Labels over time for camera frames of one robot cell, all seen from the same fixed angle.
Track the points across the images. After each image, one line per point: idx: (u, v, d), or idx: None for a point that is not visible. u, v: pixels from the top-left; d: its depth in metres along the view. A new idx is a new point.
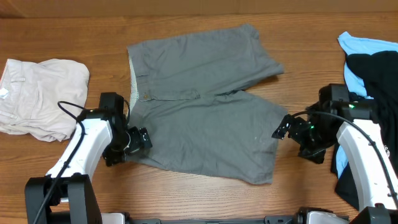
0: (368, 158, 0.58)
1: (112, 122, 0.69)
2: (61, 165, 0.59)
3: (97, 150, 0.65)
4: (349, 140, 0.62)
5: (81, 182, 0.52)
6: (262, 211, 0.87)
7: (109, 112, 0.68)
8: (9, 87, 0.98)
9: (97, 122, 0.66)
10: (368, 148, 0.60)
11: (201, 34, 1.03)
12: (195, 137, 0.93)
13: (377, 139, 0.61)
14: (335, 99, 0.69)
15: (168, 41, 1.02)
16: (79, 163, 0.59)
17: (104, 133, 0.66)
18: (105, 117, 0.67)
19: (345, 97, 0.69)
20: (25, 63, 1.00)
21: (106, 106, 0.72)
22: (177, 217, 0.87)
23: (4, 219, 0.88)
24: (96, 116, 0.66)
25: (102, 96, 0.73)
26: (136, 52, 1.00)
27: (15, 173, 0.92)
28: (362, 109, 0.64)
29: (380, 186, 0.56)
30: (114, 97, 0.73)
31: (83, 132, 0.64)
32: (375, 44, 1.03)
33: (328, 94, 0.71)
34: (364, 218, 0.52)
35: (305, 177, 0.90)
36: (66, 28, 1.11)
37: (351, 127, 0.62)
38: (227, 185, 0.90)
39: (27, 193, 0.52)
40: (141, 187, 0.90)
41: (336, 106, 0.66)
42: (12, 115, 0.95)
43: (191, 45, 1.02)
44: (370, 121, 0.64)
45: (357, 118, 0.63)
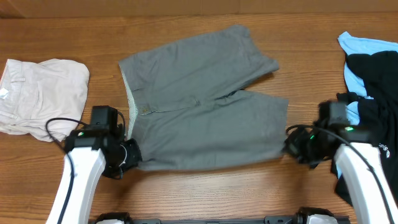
0: (368, 184, 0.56)
1: (105, 143, 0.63)
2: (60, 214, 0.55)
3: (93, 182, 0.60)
4: (348, 168, 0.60)
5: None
6: (262, 211, 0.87)
7: (100, 134, 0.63)
8: (9, 86, 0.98)
9: (86, 153, 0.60)
10: (368, 178, 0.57)
11: (190, 40, 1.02)
12: (202, 144, 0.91)
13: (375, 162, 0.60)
14: (334, 117, 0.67)
15: (158, 50, 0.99)
16: (71, 214, 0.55)
17: (97, 166, 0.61)
18: (96, 144, 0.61)
19: (346, 114, 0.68)
20: (25, 63, 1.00)
21: (97, 122, 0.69)
22: (177, 217, 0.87)
23: (4, 219, 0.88)
24: (87, 141, 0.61)
25: (94, 111, 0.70)
26: (128, 66, 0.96)
27: (15, 173, 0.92)
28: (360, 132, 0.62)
29: (379, 212, 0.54)
30: (106, 111, 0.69)
31: (73, 175, 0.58)
32: (375, 44, 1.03)
33: (327, 111, 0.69)
34: None
35: (305, 178, 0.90)
36: (66, 28, 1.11)
37: (348, 149, 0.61)
38: (227, 185, 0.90)
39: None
40: (142, 187, 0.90)
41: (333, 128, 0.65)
42: (12, 115, 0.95)
43: (182, 52, 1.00)
44: (368, 144, 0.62)
45: (354, 144, 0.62)
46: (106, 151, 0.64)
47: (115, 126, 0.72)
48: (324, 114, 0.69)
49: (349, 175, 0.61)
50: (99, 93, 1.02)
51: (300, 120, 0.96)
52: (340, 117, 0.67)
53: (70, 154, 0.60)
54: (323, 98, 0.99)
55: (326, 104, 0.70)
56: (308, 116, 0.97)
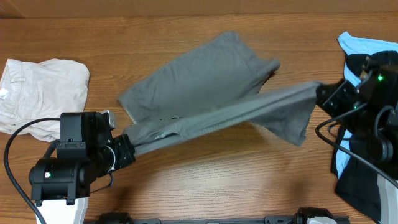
0: None
1: (81, 178, 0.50)
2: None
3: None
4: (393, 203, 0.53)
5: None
6: (262, 211, 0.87)
7: (73, 169, 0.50)
8: (9, 87, 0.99)
9: (61, 207, 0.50)
10: None
11: (183, 58, 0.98)
12: None
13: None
14: None
15: (155, 76, 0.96)
16: None
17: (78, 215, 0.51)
18: (70, 188, 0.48)
19: None
20: (25, 63, 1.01)
21: (69, 139, 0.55)
22: (177, 217, 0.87)
23: (5, 218, 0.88)
24: (58, 184, 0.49)
25: (63, 122, 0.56)
26: (129, 98, 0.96)
27: (15, 173, 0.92)
28: None
29: None
30: (78, 122, 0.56)
31: None
32: (375, 44, 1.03)
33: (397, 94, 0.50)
34: None
35: (305, 178, 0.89)
36: (66, 28, 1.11)
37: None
38: (227, 185, 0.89)
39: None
40: (142, 187, 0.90)
41: (388, 130, 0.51)
42: (12, 115, 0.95)
43: (179, 71, 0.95)
44: None
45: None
46: (83, 185, 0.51)
47: (93, 135, 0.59)
48: (388, 93, 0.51)
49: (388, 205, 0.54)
50: (99, 93, 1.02)
51: None
52: None
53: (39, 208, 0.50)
54: None
55: (387, 86, 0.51)
56: None
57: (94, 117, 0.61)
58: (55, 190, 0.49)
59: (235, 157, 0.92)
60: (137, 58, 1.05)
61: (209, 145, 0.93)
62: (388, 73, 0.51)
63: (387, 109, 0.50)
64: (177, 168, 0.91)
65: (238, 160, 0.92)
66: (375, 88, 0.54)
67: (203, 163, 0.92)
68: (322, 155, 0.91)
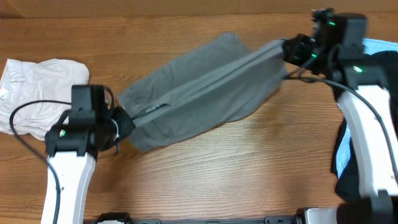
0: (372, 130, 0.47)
1: (91, 141, 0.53)
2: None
3: (83, 195, 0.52)
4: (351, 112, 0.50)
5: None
6: (262, 211, 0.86)
7: (85, 134, 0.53)
8: (9, 87, 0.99)
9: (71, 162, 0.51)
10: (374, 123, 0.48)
11: (183, 57, 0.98)
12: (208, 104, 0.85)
13: (384, 111, 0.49)
14: (346, 43, 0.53)
15: (153, 78, 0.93)
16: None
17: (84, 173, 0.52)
18: (82, 148, 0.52)
19: (361, 33, 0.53)
20: (25, 63, 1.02)
21: (80, 107, 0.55)
22: (177, 217, 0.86)
23: (4, 219, 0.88)
24: (70, 143, 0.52)
25: (72, 93, 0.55)
26: (121, 97, 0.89)
27: (15, 173, 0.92)
28: (372, 70, 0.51)
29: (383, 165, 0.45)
30: (87, 91, 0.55)
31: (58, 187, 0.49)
32: (375, 43, 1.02)
33: (339, 28, 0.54)
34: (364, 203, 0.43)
35: (304, 178, 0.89)
36: (66, 28, 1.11)
37: (357, 99, 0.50)
38: (228, 185, 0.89)
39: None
40: (142, 187, 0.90)
41: (337, 65, 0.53)
42: (12, 115, 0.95)
43: (176, 70, 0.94)
44: (377, 86, 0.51)
45: (362, 86, 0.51)
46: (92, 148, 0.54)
47: (103, 107, 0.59)
48: (338, 35, 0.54)
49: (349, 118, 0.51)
50: None
51: (300, 120, 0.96)
52: (354, 40, 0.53)
53: (50, 162, 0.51)
54: (323, 98, 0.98)
55: (342, 28, 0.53)
56: (308, 116, 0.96)
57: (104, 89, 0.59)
58: (68, 149, 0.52)
59: (235, 157, 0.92)
60: (137, 58, 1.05)
61: (209, 145, 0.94)
62: (337, 19, 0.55)
63: (336, 46, 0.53)
64: (177, 168, 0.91)
65: (238, 160, 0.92)
66: (325, 34, 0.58)
67: (203, 163, 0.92)
68: (321, 155, 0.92)
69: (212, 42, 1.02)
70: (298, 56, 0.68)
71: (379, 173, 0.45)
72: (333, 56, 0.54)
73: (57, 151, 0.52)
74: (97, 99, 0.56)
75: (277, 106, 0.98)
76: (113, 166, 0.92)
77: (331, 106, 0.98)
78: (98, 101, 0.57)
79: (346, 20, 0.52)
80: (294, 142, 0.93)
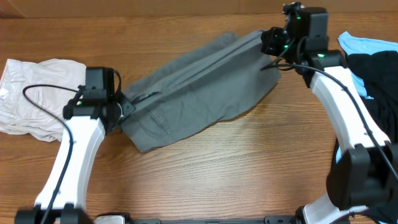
0: (342, 98, 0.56)
1: (103, 114, 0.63)
2: (49, 189, 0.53)
3: (89, 156, 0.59)
4: (323, 89, 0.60)
5: (74, 213, 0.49)
6: (262, 211, 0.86)
7: (98, 105, 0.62)
8: (9, 86, 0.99)
9: (85, 122, 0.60)
10: (342, 93, 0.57)
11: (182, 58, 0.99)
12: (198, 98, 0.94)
13: (349, 82, 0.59)
14: (311, 36, 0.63)
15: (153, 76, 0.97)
16: (71, 179, 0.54)
17: (95, 135, 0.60)
18: (95, 114, 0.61)
19: (324, 26, 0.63)
20: (25, 63, 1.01)
21: (93, 86, 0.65)
22: (177, 217, 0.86)
23: (4, 218, 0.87)
24: (85, 110, 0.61)
25: (87, 73, 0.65)
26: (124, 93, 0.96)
27: (14, 173, 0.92)
28: (333, 57, 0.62)
29: (356, 127, 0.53)
30: (99, 73, 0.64)
31: (71, 141, 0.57)
32: (375, 44, 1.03)
33: (306, 23, 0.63)
34: (345, 161, 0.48)
35: (304, 178, 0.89)
36: (66, 28, 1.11)
37: (324, 78, 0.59)
38: (228, 185, 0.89)
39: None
40: (142, 187, 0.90)
41: (305, 55, 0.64)
42: (12, 115, 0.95)
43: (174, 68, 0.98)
44: (341, 66, 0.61)
45: (328, 68, 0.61)
46: (104, 120, 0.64)
47: (113, 87, 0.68)
48: (305, 28, 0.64)
49: (323, 96, 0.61)
50: None
51: (300, 120, 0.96)
52: (318, 33, 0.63)
53: (67, 122, 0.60)
54: None
55: (308, 22, 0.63)
56: (308, 116, 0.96)
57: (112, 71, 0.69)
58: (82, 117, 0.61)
59: (235, 157, 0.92)
60: (137, 58, 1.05)
61: (209, 145, 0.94)
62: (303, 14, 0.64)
63: (303, 38, 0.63)
64: (177, 168, 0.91)
65: (238, 160, 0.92)
66: (296, 27, 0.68)
67: (203, 163, 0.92)
68: (322, 155, 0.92)
69: (213, 42, 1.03)
70: (272, 46, 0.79)
71: (354, 131, 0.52)
72: (301, 46, 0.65)
73: (72, 116, 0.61)
74: (109, 81, 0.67)
75: (277, 107, 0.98)
76: (113, 166, 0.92)
77: None
78: (109, 82, 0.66)
79: (310, 15, 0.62)
80: (294, 142, 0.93)
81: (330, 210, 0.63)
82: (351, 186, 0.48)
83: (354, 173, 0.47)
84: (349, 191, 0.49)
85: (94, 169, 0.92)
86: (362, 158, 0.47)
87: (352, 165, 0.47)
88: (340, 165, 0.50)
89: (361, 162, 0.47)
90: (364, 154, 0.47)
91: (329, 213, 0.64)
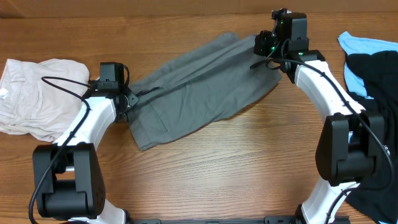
0: (321, 81, 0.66)
1: (116, 101, 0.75)
2: (66, 135, 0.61)
3: (101, 124, 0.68)
4: (305, 79, 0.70)
5: (86, 149, 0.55)
6: (262, 211, 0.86)
7: (113, 93, 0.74)
8: (9, 86, 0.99)
9: (102, 101, 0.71)
10: (321, 79, 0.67)
11: (183, 58, 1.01)
12: (199, 96, 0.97)
13: (324, 69, 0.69)
14: (294, 38, 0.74)
15: (153, 76, 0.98)
16: (84, 133, 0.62)
17: (108, 110, 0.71)
18: (109, 96, 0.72)
19: (304, 29, 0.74)
20: (25, 63, 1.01)
21: (106, 79, 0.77)
22: (177, 217, 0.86)
23: (4, 219, 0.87)
24: (101, 93, 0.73)
25: (102, 67, 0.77)
26: None
27: (15, 173, 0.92)
28: (310, 56, 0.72)
29: (335, 104, 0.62)
30: (112, 66, 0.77)
31: (87, 108, 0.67)
32: (375, 44, 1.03)
33: (288, 27, 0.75)
34: (328, 129, 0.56)
35: (304, 178, 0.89)
36: (66, 28, 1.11)
37: (305, 68, 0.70)
38: (228, 185, 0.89)
39: (34, 159, 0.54)
40: (141, 187, 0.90)
41: (288, 55, 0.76)
42: (12, 115, 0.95)
43: (176, 66, 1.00)
44: (318, 60, 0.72)
45: (308, 61, 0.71)
46: (117, 107, 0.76)
47: (122, 79, 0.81)
48: (288, 32, 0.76)
49: (306, 84, 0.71)
50: None
51: (300, 120, 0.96)
52: (300, 36, 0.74)
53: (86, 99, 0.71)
54: None
55: (290, 26, 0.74)
56: (308, 116, 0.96)
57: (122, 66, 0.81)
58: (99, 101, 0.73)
59: (235, 157, 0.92)
60: (137, 58, 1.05)
61: (209, 145, 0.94)
62: (286, 20, 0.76)
63: (286, 41, 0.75)
64: (177, 168, 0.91)
65: (238, 160, 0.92)
66: (282, 30, 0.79)
67: (203, 163, 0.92)
68: None
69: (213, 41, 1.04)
70: (262, 48, 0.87)
71: (335, 106, 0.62)
72: (285, 46, 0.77)
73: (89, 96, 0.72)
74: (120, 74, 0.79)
75: (277, 106, 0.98)
76: (113, 166, 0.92)
77: None
78: (119, 75, 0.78)
79: (291, 20, 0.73)
80: (294, 142, 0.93)
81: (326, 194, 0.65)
82: (335, 152, 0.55)
83: (336, 137, 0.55)
84: (335, 158, 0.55)
85: None
86: (342, 124, 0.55)
87: (333, 130, 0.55)
88: (325, 134, 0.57)
89: (341, 126, 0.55)
90: (341, 120, 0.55)
91: (324, 197, 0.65)
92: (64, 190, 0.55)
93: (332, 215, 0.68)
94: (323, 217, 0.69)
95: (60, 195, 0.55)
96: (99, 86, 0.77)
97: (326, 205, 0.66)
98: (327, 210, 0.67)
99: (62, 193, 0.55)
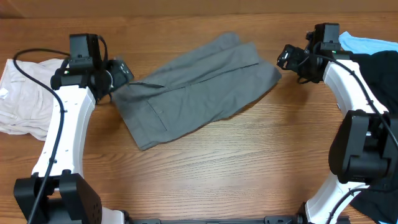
0: (348, 79, 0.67)
1: (92, 82, 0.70)
2: (45, 160, 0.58)
3: (81, 126, 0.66)
4: (333, 76, 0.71)
5: (72, 182, 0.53)
6: (262, 211, 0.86)
7: (86, 73, 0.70)
8: (9, 86, 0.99)
9: (71, 89, 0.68)
10: (349, 77, 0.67)
11: (181, 57, 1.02)
12: (199, 95, 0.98)
13: (356, 68, 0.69)
14: (326, 41, 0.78)
15: (153, 76, 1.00)
16: (64, 154, 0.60)
17: (86, 104, 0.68)
18: (83, 83, 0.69)
19: (336, 36, 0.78)
20: (25, 64, 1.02)
21: (79, 55, 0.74)
22: (177, 217, 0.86)
23: (4, 219, 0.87)
24: (72, 78, 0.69)
25: (71, 41, 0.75)
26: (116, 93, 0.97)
27: (14, 173, 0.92)
28: (343, 56, 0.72)
29: (359, 101, 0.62)
30: (84, 40, 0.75)
31: (62, 111, 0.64)
32: (375, 44, 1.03)
33: (321, 30, 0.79)
34: (347, 122, 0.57)
35: (305, 177, 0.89)
36: (66, 28, 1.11)
37: (334, 65, 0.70)
38: (228, 185, 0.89)
39: (18, 196, 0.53)
40: (141, 187, 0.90)
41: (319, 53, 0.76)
42: (12, 115, 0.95)
43: (176, 65, 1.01)
44: (351, 60, 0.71)
45: (339, 60, 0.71)
46: (92, 88, 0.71)
47: (96, 53, 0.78)
48: (320, 37, 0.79)
49: (332, 81, 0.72)
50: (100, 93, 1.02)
51: (300, 120, 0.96)
52: (331, 40, 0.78)
53: (55, 91, 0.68)
54: (323, 99, 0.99)
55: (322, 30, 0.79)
56: (308, 116, 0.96)
57: (96, 42, 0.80)
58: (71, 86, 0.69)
59: (235, 157, 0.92)
60: (137, 58, 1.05)
61: (209, 145, 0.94)
62: (319, 26, 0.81)
63: (318, 43, 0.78)
64: (177, 168, 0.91)
65: (238, 160, 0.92)
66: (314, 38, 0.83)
67: (203, 163, 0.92)
68: (322, 155, 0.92)
69: (214, 41, 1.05)
70: (296, 62, 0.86)
71: (359, 103, 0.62)
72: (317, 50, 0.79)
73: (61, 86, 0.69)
74: (95, 51, 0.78)
75: (277, 106, 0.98)
76: (113, 166, 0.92)
77: (331, 106, 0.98)
78: (92, 48, 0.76)
79: (324, 25, 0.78)
80: (295, 142, 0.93)
81: (331, 193, 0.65)
82: (349, 148, 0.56)
83: (353, 133, 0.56)
84: (348, 153, 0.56)
85: (94, 169, 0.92)
86: (362, 121, 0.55)
87: (352, 124, 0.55)
88: (343, 131, 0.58)
89: (360, 124, 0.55)
90: (363, 116, 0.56)
91: (329, 197, 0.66)
92: (58, 215, 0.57)
93: (334, 217, 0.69)
94: (325, 217, 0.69)
95: (56, 220, 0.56)
96: (73, 65, 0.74)
97: (331, 204, 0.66)
98: (330, 209, 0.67)
99: (58, 218, 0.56)
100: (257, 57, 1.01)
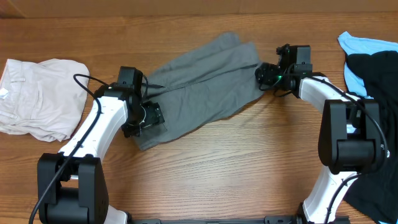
0: (323, 86, 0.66)
1: (129, 102, 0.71)
2: (73, 144, 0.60)
3: (111, 129, 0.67)
4: (308, 89, 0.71)
5: (91, 164, 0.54)
6: (262, 211, 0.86)
7: (127, 91, 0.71)
8: (9, 87, 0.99)
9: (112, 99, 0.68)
10: (322, 84, 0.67)
11: (181, 57, 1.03)
12: (199, 96, 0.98)
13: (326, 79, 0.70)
14: (298, 62, 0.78)
15: (154, 76, 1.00)
16: (90, 142, 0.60)
17: (120, 112, 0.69)
18: (122, 97, 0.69)
19: (308, 57, 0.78)
20: (25, 63, 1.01)
21: (124, 82, 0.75)
22: (177, 217, 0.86)
23: (4, 218, 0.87)
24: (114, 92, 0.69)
25: (122, 70, 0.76)
26: None
27: (15, 173, 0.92)
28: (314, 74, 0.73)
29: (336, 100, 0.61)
30: (132, 71, 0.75)
31: (99, 111, 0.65)
32: (375, 44, 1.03)
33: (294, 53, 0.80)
34: (326, 112, 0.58)
35: (305, 177, 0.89)
36: (65, 28, 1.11)
37: (307, 79, 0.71)
38: (227, 185, 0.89)
39: (40, 168, 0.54)
40: (142, 187, 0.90)
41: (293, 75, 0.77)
42: (12, 115, 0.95)
43: (176, 66, 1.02)
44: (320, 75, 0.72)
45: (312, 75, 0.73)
46: (129, 107, 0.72)
47: (140, 84, 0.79)
48: (293, 58, 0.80)
49: (308, 94, 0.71)
50: None
51: (300, 120, 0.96)
52: (304, 61, 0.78)
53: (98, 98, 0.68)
54: None
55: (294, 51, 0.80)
56: (308, 116, 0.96)
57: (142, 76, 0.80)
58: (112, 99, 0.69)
59: (235, 157, 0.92)
60: (137, 58, 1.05)
61: (209, 145, 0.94)
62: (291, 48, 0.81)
63: (291, 65, 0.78)
64: (177, 168, 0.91)
65: (238, 160, 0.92)
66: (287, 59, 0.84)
67: (203, 163, 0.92)
68: None
69: (214, 42, 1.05)
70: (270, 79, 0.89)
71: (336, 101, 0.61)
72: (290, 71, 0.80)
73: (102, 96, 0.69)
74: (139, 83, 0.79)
75: (277, 106, 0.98)
76: (114, 167, 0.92)
77: None
78: (137, 82, 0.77)
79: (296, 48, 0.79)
80: (294, 142, 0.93)
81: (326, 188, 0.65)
82: (334, 132, 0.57)
83: (335, 119, 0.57)
84: (335, 139, 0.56)
85: None
86: (339, 107, 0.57)
87: (330, 109, 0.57)
88: (324, 120, 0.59)
89: (340, 109, 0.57)
90: (339, 103, 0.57)
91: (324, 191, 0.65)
92: (66, 201, 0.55)
93: (332, 213, 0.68)
94: (324, 213, 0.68)
95: (62, 206, 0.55)
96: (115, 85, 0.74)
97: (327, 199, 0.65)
98: (328, 204, 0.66)
99: (66, 203, 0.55)
100: (257, 57, 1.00)
